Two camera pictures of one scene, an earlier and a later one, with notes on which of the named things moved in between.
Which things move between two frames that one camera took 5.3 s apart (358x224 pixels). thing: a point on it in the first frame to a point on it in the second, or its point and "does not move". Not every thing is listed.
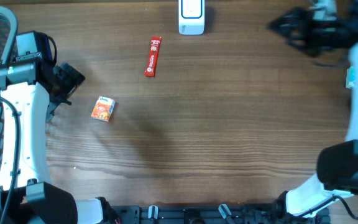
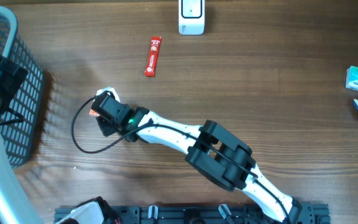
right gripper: (301, 18) to (107, 127)
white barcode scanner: (191, 17) does not move
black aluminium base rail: (207, 214) does not move
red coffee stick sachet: (150, 68) does not move
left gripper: (72, 78) to (9, 74)
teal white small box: (350, 77) does not move
